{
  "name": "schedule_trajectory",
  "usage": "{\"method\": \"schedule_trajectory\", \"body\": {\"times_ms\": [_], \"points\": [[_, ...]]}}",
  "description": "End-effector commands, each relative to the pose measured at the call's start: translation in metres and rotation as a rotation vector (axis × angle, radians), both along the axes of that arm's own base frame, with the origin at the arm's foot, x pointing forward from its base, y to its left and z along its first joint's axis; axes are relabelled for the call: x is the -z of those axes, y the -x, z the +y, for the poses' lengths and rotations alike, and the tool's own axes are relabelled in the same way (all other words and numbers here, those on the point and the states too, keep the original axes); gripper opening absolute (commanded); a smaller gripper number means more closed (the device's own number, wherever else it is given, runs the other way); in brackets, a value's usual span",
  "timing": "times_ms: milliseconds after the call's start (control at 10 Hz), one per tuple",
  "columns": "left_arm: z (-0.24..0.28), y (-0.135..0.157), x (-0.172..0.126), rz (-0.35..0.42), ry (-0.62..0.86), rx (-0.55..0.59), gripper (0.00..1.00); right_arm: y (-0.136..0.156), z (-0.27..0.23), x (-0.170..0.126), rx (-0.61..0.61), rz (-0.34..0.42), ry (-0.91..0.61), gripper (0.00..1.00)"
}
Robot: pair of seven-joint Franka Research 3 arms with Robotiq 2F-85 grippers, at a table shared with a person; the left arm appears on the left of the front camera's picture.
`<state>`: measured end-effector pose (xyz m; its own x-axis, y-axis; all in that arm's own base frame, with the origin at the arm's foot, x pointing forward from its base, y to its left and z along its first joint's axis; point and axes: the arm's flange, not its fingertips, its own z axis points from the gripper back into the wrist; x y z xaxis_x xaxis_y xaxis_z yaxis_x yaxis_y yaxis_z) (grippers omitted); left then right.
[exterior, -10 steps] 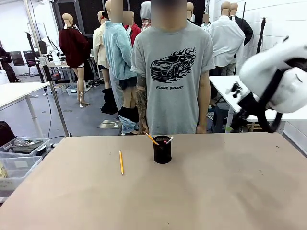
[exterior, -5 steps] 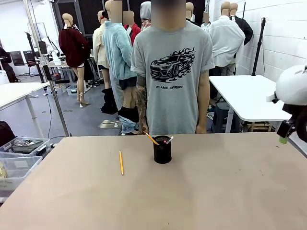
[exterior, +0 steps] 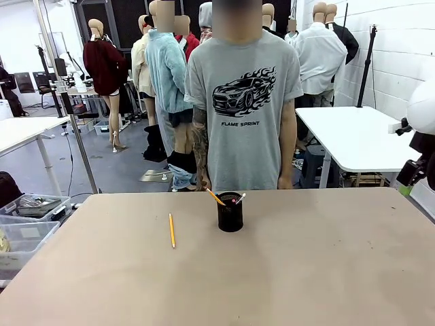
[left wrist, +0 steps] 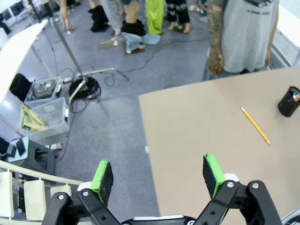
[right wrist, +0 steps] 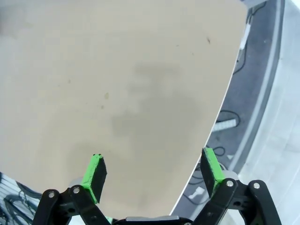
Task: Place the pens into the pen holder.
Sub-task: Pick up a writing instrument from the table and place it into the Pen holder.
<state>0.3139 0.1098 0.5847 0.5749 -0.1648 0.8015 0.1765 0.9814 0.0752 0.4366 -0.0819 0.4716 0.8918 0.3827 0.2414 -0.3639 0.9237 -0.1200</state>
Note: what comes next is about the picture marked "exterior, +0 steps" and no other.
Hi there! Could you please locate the bare left forearm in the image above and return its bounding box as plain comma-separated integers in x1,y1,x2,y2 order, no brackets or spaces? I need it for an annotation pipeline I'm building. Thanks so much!
277,98,296,176

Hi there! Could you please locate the slanted metal pole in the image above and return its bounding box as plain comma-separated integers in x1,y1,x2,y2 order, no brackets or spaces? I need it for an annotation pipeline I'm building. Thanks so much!
33,0,100,195

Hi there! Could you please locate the mannequin in plaid hooded shirt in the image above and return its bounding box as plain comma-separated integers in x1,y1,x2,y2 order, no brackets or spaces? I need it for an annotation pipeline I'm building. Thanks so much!
198,2,215,45

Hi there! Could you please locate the dark bag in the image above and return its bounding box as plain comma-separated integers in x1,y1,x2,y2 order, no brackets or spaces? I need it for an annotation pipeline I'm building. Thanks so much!
0,171,24,208

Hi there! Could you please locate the person's right hand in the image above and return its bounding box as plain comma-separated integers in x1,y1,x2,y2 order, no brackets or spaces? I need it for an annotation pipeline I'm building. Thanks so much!
198,168,212,193

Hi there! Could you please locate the mannequin in teal fleece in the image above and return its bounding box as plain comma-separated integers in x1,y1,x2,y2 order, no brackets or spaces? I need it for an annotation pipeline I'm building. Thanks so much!
144,0,200,193

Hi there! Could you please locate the person in grey t-shirt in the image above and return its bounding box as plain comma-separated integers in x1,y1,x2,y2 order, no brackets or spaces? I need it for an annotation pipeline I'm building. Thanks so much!
183,0,305,192

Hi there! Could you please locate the black tripod stand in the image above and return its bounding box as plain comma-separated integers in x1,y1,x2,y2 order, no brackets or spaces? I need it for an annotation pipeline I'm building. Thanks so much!
355,23,380,108

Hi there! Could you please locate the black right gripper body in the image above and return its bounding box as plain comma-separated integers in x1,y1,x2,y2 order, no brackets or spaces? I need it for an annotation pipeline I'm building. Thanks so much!
409,130,435,163

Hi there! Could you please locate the black mesh pen holder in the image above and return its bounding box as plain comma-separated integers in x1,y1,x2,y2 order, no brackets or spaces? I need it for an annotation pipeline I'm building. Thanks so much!
216,192,245,234

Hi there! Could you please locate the mannequin in black suit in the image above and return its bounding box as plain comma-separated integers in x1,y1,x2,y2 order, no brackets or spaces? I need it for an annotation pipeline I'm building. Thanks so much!
325,3,360,66

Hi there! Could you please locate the wooden pallet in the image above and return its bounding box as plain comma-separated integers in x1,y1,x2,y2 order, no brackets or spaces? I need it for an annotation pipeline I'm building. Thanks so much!
343,171,390,187

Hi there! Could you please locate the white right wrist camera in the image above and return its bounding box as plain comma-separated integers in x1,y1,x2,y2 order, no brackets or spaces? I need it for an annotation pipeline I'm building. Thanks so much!
388,117,414,137

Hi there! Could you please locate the seated person in dark clothes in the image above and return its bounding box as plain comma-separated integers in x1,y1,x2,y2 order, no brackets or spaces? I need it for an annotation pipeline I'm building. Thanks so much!
0,66,30,118

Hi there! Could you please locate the black office chair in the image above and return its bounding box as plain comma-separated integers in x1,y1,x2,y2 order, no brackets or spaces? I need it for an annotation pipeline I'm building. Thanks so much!
33,71,57,109

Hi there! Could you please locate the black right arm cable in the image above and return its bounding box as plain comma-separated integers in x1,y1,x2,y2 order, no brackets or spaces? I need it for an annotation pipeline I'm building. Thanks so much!
425,158,435,191

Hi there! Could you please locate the grey mannequin base plate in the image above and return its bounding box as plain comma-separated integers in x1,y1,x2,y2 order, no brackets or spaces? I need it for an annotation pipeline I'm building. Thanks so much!
139,168,173,183

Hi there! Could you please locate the yellow pencil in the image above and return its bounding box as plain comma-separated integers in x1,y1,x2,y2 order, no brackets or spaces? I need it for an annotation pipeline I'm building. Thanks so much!
168,213,177,249
205,187,226,206

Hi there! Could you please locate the dark clothes heap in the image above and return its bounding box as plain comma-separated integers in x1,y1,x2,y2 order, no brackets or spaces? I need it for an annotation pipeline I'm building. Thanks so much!
142,124,168,163

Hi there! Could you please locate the mannequin in red jacket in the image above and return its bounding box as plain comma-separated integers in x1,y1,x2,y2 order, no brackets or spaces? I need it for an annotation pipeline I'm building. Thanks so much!
173,15,201,64

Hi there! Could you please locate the small grey storage crate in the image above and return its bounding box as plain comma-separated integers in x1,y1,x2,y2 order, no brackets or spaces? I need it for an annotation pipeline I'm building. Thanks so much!
93,120,112,136

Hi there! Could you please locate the mannequin in cream jacket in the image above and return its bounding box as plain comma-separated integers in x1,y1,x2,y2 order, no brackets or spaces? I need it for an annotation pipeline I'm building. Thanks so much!
130,15,158,127

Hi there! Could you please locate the mannequin in maroon sweater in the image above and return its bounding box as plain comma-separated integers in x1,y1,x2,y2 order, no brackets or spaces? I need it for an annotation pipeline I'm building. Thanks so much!
82,18,128,154

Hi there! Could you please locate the mannequin in black top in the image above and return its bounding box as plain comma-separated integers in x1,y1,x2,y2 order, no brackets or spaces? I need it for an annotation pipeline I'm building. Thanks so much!
261,3,285,40

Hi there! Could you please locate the grey background workbench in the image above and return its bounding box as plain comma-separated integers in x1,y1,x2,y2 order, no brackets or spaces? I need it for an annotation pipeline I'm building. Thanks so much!
54,76,103,118

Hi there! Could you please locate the mannequin in white shirt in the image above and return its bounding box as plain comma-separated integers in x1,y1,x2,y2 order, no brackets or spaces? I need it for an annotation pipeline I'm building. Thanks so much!
294,1,348,107

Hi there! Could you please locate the large clear plastic bin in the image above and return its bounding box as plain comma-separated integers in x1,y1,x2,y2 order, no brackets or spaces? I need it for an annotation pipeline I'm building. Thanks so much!
0,220,61,272

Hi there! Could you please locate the clear bin with tools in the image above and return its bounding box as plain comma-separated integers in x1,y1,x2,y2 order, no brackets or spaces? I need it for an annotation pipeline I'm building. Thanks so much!
0,194,72,225

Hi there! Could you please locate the white table with round leg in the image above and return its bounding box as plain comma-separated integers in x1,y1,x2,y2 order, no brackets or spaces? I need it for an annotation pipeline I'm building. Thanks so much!
0,116,71,198

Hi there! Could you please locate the black stool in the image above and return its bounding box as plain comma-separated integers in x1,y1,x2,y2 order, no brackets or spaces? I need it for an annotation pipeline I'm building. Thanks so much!
301,145,330,189

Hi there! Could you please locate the tattooed right forearm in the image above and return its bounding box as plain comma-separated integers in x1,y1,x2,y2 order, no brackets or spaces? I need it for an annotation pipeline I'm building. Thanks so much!
191,107,209,177

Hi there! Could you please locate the person's left hand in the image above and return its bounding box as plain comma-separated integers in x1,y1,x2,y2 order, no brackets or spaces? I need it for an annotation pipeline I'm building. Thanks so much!
277,172,294,190

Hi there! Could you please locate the large white table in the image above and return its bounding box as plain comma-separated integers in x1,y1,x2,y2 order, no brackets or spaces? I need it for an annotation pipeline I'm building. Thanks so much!
294,106,423,188

